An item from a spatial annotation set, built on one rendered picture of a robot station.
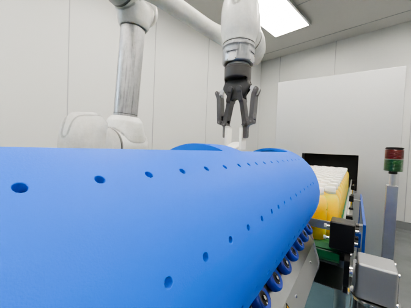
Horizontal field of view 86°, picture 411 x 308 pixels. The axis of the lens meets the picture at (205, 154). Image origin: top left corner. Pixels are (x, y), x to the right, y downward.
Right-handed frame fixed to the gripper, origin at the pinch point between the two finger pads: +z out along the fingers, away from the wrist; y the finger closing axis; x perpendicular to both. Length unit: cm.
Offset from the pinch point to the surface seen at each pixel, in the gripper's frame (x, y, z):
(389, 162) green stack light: 62, 40, 6
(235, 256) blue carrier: -37.5, 19.4, 13.0
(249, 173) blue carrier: -26.1, 15.7, 6.2
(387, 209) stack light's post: 62, 40, 26
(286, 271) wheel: -5.6, 16.9, 29.7
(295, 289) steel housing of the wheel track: -0.2, 17.8, 36.5
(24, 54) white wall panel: 27, -262, -87
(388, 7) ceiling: 366, 58, -213
